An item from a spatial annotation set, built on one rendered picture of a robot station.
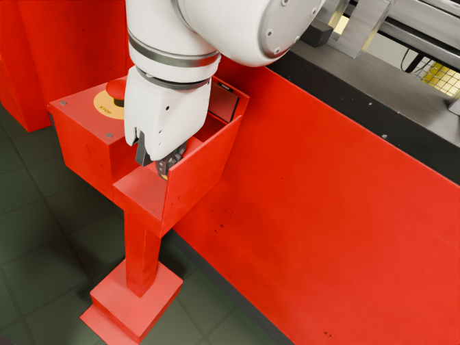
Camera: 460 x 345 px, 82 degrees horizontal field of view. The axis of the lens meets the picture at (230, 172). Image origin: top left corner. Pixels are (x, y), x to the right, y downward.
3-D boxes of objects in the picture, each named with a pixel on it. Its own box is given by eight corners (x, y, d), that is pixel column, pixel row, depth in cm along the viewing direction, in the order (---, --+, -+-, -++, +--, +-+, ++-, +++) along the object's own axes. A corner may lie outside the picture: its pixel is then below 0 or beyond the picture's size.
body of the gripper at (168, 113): (179, 24, 29) (173, 106, 38) (103, 51, 23) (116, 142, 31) (235, 55, 28) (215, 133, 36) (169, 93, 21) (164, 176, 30)
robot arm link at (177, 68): (175, 3, 28) (173, 32, 30) (105, 22, 22) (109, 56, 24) (241, 39, 26) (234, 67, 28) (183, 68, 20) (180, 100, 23)
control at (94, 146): (64, 165, 42) (36, 56, 29) (139, 125, 53) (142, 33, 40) (160, 239, 38) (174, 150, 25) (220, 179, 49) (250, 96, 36)
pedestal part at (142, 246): (126, 286, 82) (121, 172, 44) (140, 271, 86) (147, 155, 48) (140, 298, 81) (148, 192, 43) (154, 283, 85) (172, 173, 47)
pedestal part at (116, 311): (79, 318, 84) (73, 307, 75) (138, 259, 101) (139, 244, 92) (125, 361, 80) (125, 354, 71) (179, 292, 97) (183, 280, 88)
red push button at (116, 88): (100, 105, 37) (98, 81, 34) (122, 95, 40) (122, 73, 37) (121, 119, 36) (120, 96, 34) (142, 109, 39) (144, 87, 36)
